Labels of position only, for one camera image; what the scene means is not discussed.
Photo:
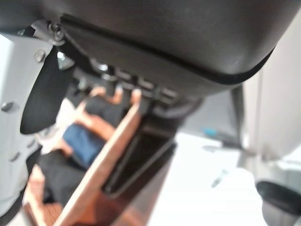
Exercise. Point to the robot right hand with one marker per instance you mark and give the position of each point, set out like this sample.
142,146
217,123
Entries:
164,35

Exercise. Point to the rectangular wicker laundry basket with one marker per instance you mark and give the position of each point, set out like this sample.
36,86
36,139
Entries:
105,160

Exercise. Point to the blue garment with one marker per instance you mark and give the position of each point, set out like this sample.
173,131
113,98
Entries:
82,146

